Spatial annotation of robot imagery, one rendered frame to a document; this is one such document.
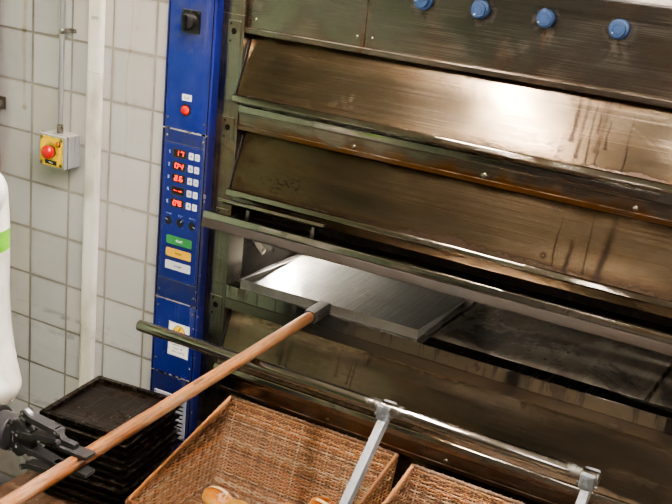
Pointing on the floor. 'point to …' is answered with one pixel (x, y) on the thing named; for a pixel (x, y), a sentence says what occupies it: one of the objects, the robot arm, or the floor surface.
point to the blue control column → (186, 67)
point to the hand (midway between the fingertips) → (76, 459)
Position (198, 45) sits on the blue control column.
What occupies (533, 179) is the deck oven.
